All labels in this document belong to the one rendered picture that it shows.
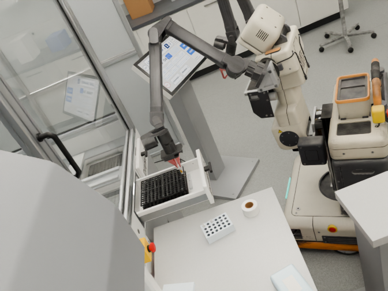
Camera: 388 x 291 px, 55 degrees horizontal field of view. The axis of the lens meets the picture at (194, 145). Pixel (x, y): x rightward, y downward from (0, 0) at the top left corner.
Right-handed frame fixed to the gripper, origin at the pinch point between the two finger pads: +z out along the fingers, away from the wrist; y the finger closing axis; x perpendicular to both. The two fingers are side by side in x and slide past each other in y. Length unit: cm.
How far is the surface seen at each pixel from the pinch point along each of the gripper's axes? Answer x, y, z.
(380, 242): -53, 65, 24
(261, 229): -33.5, 26.8, 20.6
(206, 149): 97, 3, 58
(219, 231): -31.4, 10.6, 16.5
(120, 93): 164, -56, 15
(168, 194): -10.9, -7.3, 5.6
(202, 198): -15.6, 6.9, 10.2
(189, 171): 8.6, 1.8, 10.7
